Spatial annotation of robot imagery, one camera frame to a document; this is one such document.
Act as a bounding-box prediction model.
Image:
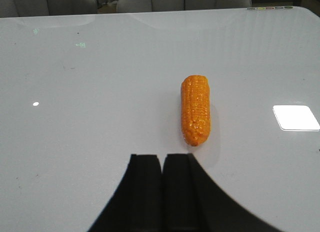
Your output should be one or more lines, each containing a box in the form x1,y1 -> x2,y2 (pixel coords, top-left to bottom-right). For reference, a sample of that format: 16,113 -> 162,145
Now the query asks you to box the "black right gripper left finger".
89,154 -> 163,231

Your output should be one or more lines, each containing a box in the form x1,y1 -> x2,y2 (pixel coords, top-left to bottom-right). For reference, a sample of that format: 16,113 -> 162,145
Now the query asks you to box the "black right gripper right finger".
163,153 -> 278,231

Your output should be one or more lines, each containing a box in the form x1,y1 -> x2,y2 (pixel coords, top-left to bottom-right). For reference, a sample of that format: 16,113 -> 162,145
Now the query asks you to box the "orange corn cob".
180,75 -> 211,146

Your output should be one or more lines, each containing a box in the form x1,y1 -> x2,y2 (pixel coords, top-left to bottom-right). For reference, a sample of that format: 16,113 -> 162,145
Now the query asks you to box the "grey right armchair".
116,0 -> 252,13

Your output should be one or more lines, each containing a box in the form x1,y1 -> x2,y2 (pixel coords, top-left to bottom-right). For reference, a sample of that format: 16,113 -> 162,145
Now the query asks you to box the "grey armchair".
0,0 -> 98,18
116,0 -> 252,13

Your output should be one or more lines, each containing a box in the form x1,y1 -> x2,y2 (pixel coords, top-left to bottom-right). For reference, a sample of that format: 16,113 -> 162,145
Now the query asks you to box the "coloured stickers strip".
247,6 -> 294,11

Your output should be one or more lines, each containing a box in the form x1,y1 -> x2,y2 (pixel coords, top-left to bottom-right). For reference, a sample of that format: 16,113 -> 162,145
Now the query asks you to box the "grey left armchair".
0,0 -> 98,18

